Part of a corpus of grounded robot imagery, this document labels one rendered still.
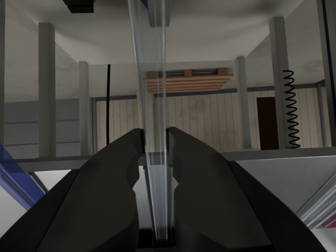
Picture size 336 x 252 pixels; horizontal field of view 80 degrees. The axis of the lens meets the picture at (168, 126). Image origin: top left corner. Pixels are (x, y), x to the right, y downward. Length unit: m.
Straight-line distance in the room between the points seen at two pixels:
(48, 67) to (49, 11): 0.14
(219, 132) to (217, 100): 0.64
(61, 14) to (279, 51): 0.59
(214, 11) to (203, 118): 3.50
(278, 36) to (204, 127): 3.43
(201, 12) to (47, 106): 0.48
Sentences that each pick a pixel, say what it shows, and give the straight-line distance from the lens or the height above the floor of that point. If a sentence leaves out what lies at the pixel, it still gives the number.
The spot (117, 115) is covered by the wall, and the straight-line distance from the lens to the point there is 4.23.
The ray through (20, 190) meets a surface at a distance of 0.20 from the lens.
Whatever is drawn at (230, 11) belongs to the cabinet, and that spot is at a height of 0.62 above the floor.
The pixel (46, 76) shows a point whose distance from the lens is 0.64.
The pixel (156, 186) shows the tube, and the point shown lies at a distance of 0.17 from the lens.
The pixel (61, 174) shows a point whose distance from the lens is 0.19.
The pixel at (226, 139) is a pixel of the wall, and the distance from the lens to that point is 4.09.
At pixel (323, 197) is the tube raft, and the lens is 0.26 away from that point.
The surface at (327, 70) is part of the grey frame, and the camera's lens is 0.58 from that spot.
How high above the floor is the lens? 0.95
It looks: 4 degrees down
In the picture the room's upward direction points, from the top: 177 degrees clockwise
